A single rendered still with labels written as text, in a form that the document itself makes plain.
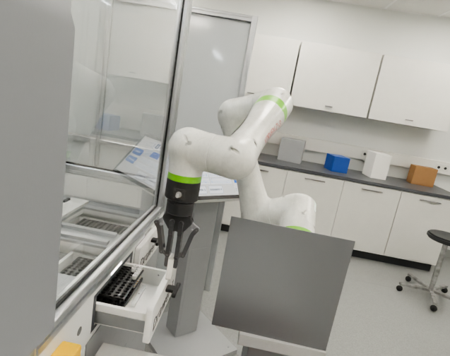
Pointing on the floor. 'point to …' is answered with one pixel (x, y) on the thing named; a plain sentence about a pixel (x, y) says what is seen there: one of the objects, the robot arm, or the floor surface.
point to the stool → (436, 268)
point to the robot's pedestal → (273, 347)
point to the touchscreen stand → (191, 299)
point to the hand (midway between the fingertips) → (170, 266)
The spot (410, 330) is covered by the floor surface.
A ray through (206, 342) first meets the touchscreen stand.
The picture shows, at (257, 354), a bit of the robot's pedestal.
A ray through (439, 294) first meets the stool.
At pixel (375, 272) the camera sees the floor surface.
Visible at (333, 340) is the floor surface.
